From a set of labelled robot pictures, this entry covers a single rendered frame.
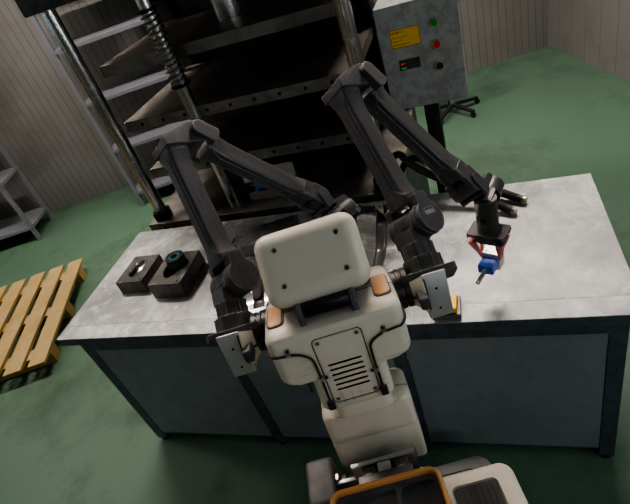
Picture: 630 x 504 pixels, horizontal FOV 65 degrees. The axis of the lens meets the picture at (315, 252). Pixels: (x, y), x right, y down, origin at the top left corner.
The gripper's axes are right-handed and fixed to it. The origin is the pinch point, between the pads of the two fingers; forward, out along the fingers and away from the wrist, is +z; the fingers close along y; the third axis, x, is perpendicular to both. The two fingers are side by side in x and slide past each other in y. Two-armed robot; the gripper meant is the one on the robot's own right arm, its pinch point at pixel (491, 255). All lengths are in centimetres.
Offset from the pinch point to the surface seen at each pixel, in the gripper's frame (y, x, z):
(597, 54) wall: 48, -358, 86
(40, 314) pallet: 308, 48, 85
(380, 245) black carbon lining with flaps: 39.2, -2.6, 6.8
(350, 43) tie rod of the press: 65, -49, -46
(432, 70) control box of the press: 47, -71, -25
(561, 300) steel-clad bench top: -17.6, -2.7, 14.9
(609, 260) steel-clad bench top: -25.3, -22.6, 15.0
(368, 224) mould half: 46.0, -7.7, 2.7
